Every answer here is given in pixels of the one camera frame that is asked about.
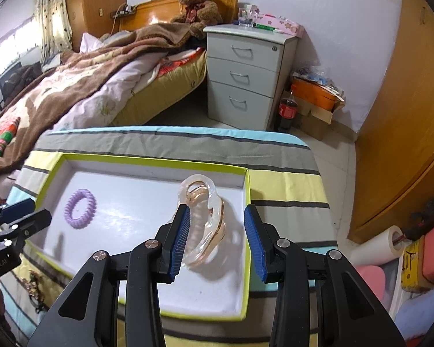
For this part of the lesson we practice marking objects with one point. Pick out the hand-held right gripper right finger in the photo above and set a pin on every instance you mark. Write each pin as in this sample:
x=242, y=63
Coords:
x=255, y=245

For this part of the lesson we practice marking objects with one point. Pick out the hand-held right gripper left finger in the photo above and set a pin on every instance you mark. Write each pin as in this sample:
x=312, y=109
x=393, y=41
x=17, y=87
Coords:
x=179, y=242

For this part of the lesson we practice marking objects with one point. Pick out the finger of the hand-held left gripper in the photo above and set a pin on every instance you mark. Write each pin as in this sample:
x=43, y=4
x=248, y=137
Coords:
x=18, y=209
x=32, y=224

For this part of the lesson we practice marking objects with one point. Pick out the clear rose gold claw clip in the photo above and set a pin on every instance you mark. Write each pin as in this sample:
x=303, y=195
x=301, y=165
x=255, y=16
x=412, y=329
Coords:
x=217, y=209

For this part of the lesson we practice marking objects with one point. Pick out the green cardboard box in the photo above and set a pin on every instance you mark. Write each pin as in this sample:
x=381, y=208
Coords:
x=130, y=202

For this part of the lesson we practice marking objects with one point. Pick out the striped tablecloth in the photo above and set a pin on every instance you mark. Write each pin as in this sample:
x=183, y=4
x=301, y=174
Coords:
x=275, y=159

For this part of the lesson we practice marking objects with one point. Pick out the pink stool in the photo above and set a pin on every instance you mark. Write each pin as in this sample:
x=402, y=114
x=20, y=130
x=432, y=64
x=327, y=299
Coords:
x=370, y=285

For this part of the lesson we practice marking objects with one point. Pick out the white paper roll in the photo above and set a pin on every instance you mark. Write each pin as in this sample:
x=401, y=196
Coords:
x=379, y=247

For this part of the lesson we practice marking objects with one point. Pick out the white floral quilt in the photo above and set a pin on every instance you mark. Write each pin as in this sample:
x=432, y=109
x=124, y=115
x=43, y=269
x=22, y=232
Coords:
x=101, y=104

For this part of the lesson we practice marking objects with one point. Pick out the cola bottle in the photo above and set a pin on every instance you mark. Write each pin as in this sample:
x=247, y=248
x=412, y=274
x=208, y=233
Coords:
x=287, y=112

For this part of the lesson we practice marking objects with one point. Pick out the brown blanket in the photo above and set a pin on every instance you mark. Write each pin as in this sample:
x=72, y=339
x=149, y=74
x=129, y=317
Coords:
x=68, y=79

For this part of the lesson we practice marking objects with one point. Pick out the grey nightstand drawer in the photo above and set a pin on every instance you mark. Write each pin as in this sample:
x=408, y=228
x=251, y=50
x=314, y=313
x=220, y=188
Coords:
x=240, y=76
x=238, y=103

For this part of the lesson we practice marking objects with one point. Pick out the yellow mattress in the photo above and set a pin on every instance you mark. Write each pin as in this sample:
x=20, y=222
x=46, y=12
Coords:
x=159, y=97

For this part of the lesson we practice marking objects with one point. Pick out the yellow box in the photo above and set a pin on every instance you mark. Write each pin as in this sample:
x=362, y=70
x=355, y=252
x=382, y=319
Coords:
x=414, y=267

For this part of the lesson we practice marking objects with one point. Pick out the orange box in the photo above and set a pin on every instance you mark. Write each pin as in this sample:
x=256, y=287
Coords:
x=314, y=95

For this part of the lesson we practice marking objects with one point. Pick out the grey nightstand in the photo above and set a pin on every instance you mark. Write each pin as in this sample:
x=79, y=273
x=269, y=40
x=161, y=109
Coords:
x=249, y=76

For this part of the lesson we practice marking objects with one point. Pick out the dark clutter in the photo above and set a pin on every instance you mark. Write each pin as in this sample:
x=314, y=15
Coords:
x=428, y=217

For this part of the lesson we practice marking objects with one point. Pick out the red patterned cloth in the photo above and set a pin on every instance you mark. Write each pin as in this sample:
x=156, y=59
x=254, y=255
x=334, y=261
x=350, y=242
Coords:
x=177, y=65

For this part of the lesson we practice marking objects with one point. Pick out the clear plastic bag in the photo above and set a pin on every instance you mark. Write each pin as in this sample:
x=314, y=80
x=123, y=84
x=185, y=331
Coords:
x=318, y=76

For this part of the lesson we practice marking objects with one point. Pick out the grey drawer with lock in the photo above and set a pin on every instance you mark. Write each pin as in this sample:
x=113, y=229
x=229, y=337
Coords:
x=246, y=50

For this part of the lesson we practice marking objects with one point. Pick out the wooden wardrobe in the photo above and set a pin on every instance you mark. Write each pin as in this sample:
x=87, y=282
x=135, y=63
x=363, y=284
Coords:
x=401, y=115

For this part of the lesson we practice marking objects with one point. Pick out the patterned curtain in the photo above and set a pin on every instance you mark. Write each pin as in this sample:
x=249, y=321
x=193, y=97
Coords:
x=52, y=14

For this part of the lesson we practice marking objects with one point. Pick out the pink tissue box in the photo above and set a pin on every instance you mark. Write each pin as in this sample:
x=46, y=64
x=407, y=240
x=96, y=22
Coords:
x=280, y=25

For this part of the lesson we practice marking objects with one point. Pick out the power strip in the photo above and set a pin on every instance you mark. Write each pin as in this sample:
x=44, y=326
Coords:
x=124, y=11

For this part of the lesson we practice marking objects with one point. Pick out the wooden headboard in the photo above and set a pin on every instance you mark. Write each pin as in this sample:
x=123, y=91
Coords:
x=155, y=14

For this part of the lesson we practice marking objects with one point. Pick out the clear glass containers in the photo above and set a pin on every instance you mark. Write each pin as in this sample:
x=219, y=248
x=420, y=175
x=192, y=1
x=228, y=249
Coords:
x=249, y=16

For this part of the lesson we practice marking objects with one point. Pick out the brown teddy bear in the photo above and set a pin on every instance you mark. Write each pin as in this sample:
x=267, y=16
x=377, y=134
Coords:
x=199, y=7

